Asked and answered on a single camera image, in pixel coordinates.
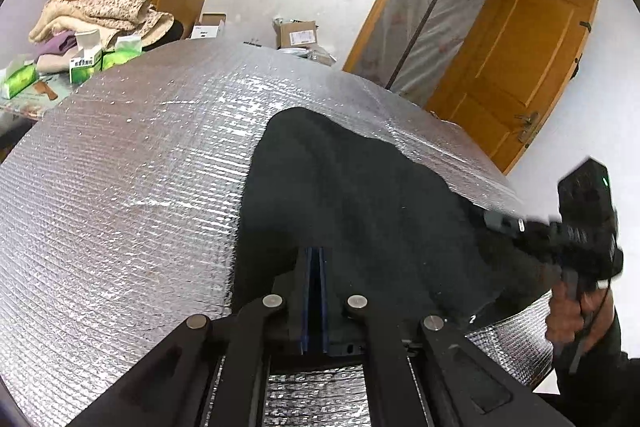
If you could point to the white green medicine box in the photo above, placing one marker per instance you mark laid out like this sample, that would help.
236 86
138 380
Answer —
85 59

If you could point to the clear plastic door curtain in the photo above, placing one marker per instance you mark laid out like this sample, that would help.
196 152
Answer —
425 17

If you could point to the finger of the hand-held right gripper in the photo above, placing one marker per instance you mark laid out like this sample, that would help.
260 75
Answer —
502 223

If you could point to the person's right hand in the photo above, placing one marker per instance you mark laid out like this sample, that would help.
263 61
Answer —
595 312

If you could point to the black fleece garment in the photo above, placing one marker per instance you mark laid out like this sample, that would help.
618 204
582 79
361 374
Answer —
375 217

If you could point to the green tissue pack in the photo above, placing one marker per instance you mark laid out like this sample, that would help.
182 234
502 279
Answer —
20 79
122 53

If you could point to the person's right forearm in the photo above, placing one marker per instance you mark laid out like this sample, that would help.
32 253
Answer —
610 367

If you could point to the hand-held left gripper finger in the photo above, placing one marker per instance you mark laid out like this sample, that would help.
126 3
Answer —
323 307
311 307

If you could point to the brown cardboard box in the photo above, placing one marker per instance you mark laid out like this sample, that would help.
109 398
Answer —
297 36

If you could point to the white open box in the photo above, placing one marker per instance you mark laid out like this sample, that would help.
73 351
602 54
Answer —
207 27

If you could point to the wooden door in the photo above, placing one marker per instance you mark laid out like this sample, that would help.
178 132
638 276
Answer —
520 67

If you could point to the silver foil mat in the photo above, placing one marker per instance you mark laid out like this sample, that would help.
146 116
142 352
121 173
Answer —
125 187

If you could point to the beige floral cloth pile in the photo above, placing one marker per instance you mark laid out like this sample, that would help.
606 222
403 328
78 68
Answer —
100 14

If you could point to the purple cloth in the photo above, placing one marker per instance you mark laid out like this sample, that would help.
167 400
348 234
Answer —
55 44

